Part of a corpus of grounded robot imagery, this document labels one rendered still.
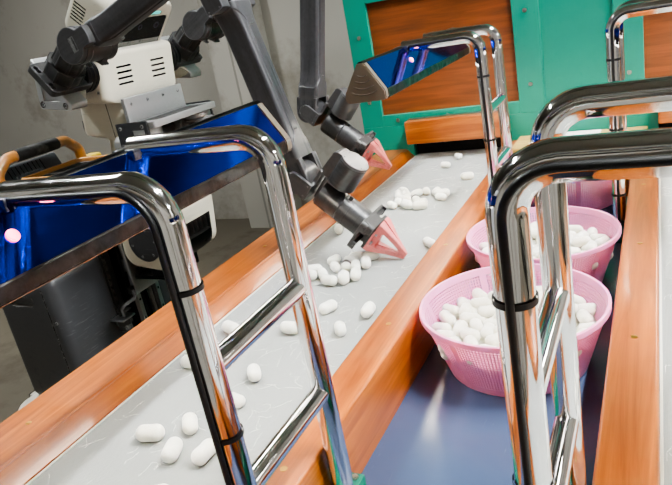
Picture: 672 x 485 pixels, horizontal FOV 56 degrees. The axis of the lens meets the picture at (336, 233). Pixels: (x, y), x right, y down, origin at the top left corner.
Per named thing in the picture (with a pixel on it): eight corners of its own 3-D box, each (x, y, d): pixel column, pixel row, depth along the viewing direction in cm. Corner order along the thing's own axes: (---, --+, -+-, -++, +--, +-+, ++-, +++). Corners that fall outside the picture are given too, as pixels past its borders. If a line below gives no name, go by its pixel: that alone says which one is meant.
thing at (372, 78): (346, 104, 118) (339, 64, 115) (441, 57, 169) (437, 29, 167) (386, 99, 114) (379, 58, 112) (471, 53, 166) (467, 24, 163)
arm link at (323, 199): (318, 194, 128) (305, 204, 123) (333, 168, 124) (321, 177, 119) (345, 215, 127) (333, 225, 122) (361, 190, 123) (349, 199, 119)
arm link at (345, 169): (303, 170, 130) (281, 182, 123) (329, 126, 124) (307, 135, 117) (348, 207, 128) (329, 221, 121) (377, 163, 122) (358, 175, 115)
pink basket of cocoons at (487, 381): (403, 400, 90) (393, 341, 87) (453, 312, 112) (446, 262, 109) (608, 423, 78) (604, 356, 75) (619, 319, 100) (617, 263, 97)
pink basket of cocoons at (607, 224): (482, 320, 107) (476, 269, 104) (463, 260, 132) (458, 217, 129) (647, 299, 104) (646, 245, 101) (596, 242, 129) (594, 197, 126)
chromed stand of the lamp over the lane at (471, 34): (420, 244, 145) (390, 43, 131) (445, 214, 162) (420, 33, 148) (505, 244, 137) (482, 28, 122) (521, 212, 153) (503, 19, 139)
